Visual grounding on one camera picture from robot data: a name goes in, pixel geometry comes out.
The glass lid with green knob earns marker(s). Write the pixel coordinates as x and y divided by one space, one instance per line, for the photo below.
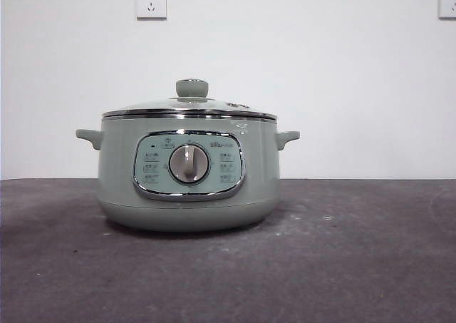
191 88

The sage green electric cooking pot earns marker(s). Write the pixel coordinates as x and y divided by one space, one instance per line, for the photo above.
114 180

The white wall socket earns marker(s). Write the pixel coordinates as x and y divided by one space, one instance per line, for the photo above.
448 3
151 3

